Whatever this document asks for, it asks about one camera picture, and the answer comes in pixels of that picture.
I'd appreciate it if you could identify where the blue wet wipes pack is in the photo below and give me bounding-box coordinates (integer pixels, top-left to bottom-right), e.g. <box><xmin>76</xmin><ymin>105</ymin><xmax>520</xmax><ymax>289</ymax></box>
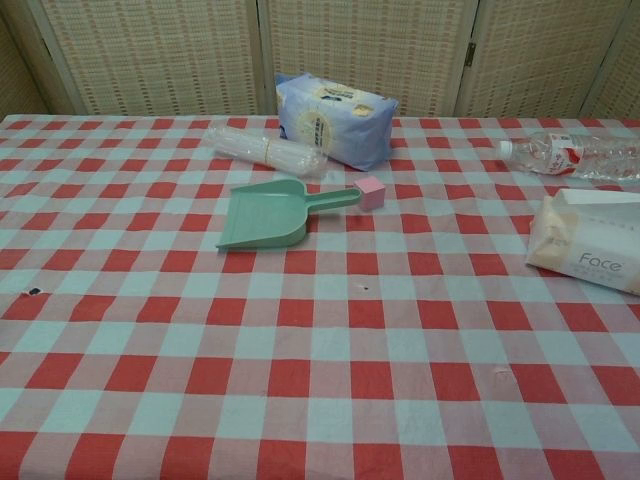
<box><xmin>275</xmin><ymin>72</ymin><xmax>400</xmax><ymax>170</ymax></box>

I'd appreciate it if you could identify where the red white checkered tablecloth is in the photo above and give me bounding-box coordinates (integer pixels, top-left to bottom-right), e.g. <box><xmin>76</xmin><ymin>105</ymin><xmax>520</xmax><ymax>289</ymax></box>
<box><xmin>0</xmin><ymin>114</ymin><xmax>640</xmax><ymax>480</ymax></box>

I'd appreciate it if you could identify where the clear plastic water bottle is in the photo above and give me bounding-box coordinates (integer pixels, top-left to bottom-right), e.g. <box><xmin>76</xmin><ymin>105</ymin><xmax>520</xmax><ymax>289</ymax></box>
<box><xmin>499</xmin><ymin>130</ymin><xmax>640</xmax><ymax>183</ymax></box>

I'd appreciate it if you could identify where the clear plastic cup stack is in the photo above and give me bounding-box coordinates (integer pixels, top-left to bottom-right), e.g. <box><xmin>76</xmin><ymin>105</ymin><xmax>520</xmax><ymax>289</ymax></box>
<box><xmin>208</xmin><ymin>125</ymin><xmax>329</xmax><ymax>180</ymax></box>

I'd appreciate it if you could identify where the green plastic dustpan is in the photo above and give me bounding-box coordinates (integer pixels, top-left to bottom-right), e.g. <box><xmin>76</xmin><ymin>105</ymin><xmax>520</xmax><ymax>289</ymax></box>
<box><xmin>215</xmin><ymin>178</ymin><xmax>362</xmax><ymax>252</ymax></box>

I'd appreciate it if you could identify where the white Face tissue pack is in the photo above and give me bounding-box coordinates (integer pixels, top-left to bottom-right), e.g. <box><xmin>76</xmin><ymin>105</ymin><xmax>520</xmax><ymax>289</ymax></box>
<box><xmin>524</xmin><ymin>188</ymin><xmax>640</xmax><ymax>298</ymax></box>

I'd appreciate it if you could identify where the pink cube block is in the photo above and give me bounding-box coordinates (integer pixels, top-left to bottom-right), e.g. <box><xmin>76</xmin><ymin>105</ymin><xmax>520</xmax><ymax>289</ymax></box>
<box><xmin>353</xmin><ymin>176</ymin><xmax>387</xmax><ymax>211</ymax></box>

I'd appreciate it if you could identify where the woven folding screen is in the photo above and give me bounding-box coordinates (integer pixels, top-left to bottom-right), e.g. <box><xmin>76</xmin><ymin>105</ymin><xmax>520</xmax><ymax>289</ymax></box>
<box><xmin>0</xmin><ymin>0</ymin><xmax>640</xmax><ymax>120</ymax></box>

